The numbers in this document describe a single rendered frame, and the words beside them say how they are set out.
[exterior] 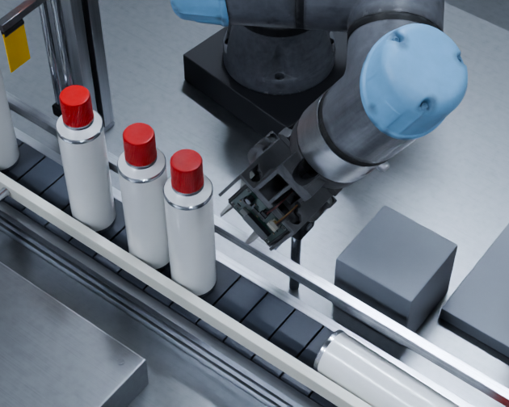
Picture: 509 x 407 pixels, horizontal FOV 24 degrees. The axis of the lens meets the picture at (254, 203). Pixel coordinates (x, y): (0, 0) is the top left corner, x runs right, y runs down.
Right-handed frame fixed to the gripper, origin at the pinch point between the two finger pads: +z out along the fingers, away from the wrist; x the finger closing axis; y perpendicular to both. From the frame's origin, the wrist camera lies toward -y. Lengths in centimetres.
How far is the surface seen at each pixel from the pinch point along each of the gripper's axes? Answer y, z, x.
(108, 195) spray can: 0.4, 21.8, -11.7
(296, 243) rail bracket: -8.3, 12.7, 6.7
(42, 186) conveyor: 1.1, 31.9, -18.4
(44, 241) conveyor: 6.6, 29.6, -13.1
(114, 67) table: -24, 42, -26
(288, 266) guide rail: -2.5, 7.6, 7.3
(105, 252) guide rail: 5.3, 22.2, -7.1
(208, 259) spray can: 1.0, 13.3, 1.1
